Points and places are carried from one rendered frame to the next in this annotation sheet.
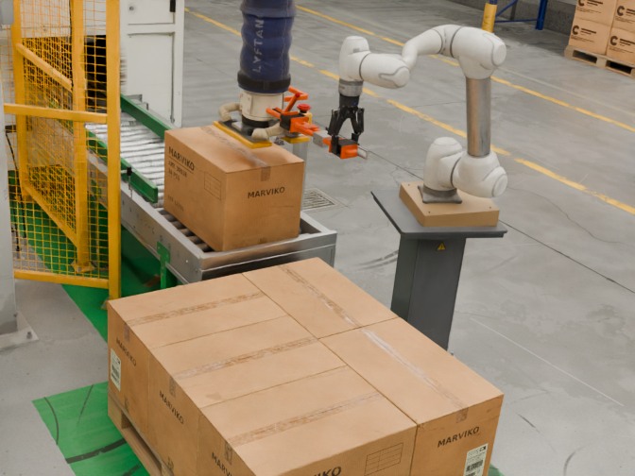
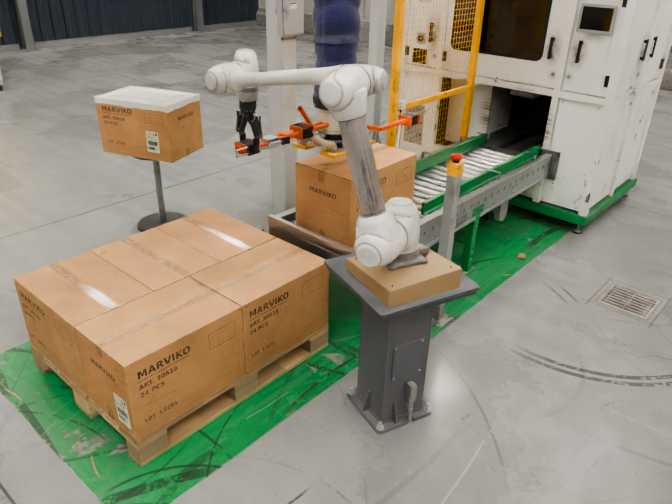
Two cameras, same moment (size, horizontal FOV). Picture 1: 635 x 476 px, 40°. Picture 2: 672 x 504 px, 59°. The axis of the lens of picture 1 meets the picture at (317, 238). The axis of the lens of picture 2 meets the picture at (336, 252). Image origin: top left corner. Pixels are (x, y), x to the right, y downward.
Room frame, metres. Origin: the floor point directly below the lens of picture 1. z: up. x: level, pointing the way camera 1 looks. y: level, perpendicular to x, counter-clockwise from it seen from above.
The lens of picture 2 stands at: (3.01, -2.67, 2.04)
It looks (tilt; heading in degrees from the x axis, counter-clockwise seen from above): 28 degrees down; 77
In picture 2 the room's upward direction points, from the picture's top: 1 degrees clockwise
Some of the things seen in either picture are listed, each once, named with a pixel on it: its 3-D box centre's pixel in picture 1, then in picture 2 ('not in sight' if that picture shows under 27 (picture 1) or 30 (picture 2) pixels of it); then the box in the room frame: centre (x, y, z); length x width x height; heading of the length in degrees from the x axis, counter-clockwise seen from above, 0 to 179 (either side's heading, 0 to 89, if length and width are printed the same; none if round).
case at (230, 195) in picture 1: (231, 185); (356, 190); (3.86, 0.43, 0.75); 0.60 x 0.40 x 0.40; 37
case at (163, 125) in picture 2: not in sight; (151, 122); (2.65, 1.77, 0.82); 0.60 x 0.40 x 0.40; 146
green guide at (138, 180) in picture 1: (90, 145); (428, 158); (4.64, 1.31, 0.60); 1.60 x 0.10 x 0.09; 36
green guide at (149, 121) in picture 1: (178, 135); (492, 177); (4.95, 0.88, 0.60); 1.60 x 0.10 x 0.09; 36
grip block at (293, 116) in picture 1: (294, 121); (301, 130); (3.49, 0.14, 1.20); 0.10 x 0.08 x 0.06; 127
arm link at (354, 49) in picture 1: (356, 58); (244, 68); (3.21, -0.08, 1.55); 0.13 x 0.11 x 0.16; 48
